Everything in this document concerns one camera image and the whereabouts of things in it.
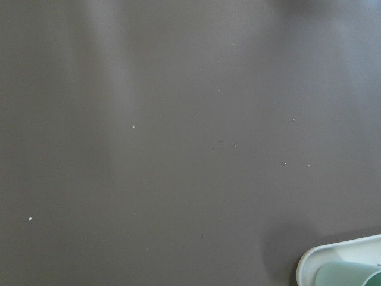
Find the green cup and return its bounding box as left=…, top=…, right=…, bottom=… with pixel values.
left=314, top=261, right=380, bottom=286

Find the cream rabbit tray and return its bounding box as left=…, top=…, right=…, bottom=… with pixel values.
left=296, top=234, right=380, bottom=285

